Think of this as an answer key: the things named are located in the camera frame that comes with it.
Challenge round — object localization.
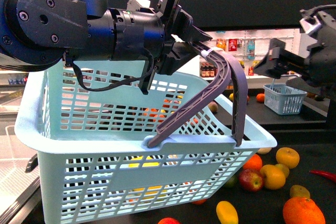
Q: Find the black cable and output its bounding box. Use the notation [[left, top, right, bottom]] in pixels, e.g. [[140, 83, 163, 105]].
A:
[[72, 50, 155, 93]]

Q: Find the brown kiwi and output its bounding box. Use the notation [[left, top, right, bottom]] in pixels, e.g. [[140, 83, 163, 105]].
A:
[[289, 185, 311, 199]]

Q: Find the yellow orange persimmon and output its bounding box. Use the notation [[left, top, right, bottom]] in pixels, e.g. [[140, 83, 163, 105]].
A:
[[260, 164, 286, 190]]

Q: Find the red chili pepper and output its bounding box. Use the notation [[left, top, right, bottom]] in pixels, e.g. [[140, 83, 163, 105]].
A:
[[309, 170, 336, 183]]

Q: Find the yellow lemon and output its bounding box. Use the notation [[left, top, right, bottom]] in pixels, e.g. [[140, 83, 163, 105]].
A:
[[216, 201, 238, 224], [128, 156, 160, 168]]

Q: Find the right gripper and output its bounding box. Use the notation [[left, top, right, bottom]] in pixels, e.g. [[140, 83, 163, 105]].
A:
[[254, 38, 315, 87]]

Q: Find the light teal shopping basket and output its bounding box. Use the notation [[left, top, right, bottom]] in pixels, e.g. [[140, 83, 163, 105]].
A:
[[15, 63, 277, 223]]

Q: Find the small blue basket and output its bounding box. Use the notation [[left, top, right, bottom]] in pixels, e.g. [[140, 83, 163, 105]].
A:
[[264, 83, 307, 115]]

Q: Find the white sauce shelf unit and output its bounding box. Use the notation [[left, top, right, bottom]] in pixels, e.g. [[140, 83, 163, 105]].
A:
[[206, 29, 301, 89]]

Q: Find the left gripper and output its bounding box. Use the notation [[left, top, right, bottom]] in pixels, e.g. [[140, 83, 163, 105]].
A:
[[153, 0, 213, 96]]

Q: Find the small red apple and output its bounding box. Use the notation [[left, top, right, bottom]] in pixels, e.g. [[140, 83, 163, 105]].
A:
[[238, 169, 264, 192]]

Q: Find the large orange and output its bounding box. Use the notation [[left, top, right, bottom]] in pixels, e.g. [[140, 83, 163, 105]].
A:
[[282, 197, 326, 224]]

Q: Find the yellow apple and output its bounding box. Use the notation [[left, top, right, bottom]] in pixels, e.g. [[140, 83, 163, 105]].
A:
[[276, 147, 300, 169]]

